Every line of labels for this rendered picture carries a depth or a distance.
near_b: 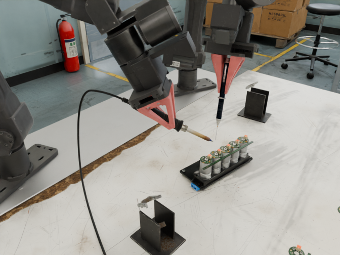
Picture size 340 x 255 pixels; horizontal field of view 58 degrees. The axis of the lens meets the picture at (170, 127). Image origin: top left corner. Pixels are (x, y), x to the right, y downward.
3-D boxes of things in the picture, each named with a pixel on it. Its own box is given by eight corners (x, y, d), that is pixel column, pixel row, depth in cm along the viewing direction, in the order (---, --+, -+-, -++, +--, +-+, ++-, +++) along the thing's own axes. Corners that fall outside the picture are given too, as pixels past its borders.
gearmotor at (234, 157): (223, 162, 69) (226, 143, 66) (231, 158, 70) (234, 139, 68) (232, 167, 67) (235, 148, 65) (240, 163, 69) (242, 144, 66)
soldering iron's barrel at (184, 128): (207, 140, 63) (179, 127, 62) (211, 135, 63) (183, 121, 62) (207, 144, 62) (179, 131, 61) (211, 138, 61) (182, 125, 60)
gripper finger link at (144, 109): (188, 110, 64) (168, 71, 60) (186, 128, 58) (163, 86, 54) (160, 122, 66) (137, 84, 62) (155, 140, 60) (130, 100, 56)
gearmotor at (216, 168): (206, 172, 66) (207, 153, 63) (214, 168, 67) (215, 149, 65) (214, 178, 64) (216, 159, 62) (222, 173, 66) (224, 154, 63)
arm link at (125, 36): (156, 47, 57) (136, 12, 54) (155, 55, 52) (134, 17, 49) (123, 65, 58) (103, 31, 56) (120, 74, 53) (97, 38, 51)
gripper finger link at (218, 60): (242, 99, 57) (252, 46, 54) (204, 92, 59) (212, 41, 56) (246, 95, 63) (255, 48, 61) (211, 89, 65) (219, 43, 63)
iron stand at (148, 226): (164, 238, 57) (141, 191, 56) (196, 242, 51) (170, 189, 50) (140, 259, 54) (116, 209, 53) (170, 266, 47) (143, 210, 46)
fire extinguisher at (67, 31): (62, 69, 320) (51, 14, 291) (75, 65, 330) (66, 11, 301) (70, 73, 311) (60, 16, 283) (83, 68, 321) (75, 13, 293)
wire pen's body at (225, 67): (223, 118, 63) (231, 63, 60) (221, 119, 61) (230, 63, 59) (215, 117, 63) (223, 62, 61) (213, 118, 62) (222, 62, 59)
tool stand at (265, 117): (251, 121, 94) (235, 89, 92) (281, 112, 88) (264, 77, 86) (244, 129, 90) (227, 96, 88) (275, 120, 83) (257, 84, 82)
